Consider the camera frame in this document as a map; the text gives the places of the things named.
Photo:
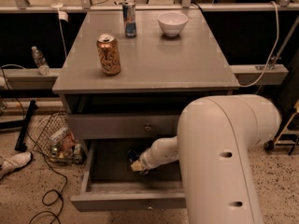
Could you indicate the clear plastic water bottle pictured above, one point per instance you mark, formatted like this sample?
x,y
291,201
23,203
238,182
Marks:
x,y
40,61

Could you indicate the blue pepsi can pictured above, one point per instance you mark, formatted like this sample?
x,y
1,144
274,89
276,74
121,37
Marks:
x,y
133,155

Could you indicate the open grey lower drawer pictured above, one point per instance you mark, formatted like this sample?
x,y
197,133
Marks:
x,y
109,184

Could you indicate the grey drawer cabinet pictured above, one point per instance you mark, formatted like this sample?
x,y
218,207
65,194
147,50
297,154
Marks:
x,y
159,75

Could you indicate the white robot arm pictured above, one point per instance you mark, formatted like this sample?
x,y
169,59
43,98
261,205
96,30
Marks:
x,y
212,142

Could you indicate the white bowl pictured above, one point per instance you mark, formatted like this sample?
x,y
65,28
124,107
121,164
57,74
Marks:
x,y
172,23

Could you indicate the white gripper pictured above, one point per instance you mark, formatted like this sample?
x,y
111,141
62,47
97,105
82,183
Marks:
x,y
147,160

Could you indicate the black wheeled cart frame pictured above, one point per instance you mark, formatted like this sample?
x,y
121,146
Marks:
x,y
285,135

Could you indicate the slim red bull can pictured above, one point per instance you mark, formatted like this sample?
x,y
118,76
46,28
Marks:
x,y
128,13

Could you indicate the orange tall drink can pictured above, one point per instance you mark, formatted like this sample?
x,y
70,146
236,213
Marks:
x,y
108,51

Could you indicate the wire basket with items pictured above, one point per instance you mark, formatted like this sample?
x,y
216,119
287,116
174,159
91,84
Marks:
x,y
56,142

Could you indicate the white shoe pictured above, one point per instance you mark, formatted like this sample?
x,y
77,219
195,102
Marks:
x,y
14,163

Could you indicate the closed grey upper drawer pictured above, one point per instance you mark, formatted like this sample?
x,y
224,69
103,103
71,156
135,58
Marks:
x,y
121,126

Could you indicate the black bar on floor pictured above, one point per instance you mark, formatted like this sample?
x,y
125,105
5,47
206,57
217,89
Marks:
x,y
27,114

